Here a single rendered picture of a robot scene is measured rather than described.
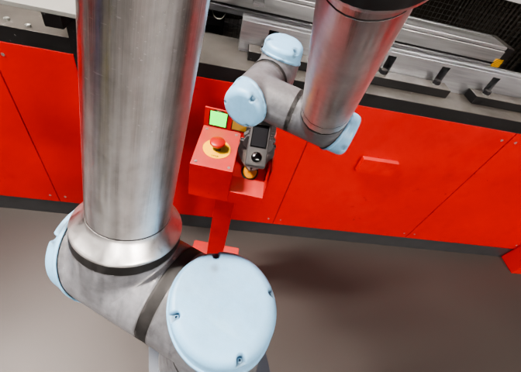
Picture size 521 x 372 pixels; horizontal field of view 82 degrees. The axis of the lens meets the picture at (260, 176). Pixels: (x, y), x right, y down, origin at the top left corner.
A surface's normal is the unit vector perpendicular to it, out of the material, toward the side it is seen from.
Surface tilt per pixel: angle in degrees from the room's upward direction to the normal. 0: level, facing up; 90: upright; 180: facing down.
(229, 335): 7
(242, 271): 7
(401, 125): 90
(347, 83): 122
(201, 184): 90
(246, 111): 94
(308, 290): 0
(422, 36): 90
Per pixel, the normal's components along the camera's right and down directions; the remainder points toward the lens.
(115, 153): 0.00, 0.58
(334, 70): -0.41, 0.90
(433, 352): 0.21, -0.66
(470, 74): 0.01, 0.74
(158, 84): 0.53, 0.61
